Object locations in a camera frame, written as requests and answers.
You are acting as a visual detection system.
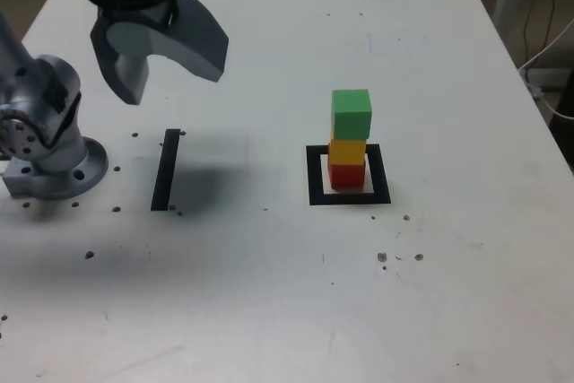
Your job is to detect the white background cable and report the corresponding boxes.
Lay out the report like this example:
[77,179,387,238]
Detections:
[517,18,574,120]

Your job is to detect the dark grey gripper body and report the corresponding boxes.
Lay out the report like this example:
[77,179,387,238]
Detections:
[100,6,175,30]

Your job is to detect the yellow cube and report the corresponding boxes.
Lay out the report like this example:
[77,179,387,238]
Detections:
[327,129,368,167]

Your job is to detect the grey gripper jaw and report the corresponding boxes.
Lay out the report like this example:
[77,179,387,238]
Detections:
[106,0,230,84]
[89,13,151,108]

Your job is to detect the black tape strip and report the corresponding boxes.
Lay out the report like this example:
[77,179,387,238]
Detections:
[150,128,181,213]

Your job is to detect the red cube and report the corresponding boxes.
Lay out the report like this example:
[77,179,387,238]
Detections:
[326,156,367,190]

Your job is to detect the black background cable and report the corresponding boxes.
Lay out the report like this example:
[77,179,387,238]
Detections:
[521,0,554,65]

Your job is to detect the black tape square outline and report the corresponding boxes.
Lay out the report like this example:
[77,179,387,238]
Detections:
[305,144,393,207]

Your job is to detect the green cube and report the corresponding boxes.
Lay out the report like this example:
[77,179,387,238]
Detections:
[330,89,373,141]

